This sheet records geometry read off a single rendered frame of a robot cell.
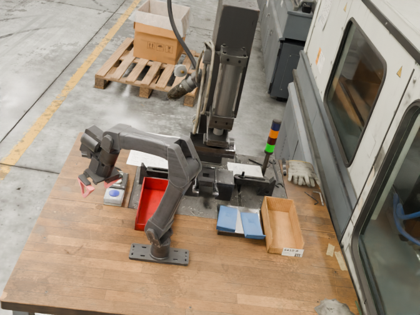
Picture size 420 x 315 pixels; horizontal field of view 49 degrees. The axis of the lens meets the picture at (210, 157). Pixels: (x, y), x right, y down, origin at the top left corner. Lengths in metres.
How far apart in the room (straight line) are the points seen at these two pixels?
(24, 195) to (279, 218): 1.94
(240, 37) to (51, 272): 1.00
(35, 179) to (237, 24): 2.18
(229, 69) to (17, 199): 2.04
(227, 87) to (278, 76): 3.29
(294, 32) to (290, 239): 3.24
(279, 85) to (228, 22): 3.35
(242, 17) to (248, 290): 0.91
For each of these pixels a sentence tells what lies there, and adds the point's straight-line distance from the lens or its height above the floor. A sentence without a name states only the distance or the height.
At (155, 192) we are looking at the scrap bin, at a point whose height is 0.91.
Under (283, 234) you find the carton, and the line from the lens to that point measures 1.80.
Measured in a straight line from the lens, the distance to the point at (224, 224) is 1.74.
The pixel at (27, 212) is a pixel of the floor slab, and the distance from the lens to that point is 3.17.
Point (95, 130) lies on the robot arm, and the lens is 1.50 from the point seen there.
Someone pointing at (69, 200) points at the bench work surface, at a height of 0.90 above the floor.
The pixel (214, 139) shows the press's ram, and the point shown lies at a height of 1.18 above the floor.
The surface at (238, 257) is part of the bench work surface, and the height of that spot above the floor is 0.90.
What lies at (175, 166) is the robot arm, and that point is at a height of 1.31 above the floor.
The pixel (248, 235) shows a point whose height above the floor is 0.94.
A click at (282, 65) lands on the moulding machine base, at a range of 4.88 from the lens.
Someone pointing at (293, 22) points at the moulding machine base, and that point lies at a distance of 4.75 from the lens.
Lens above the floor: 2.04
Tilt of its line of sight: 32 degrees down
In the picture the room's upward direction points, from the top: 11 degrees clockwise
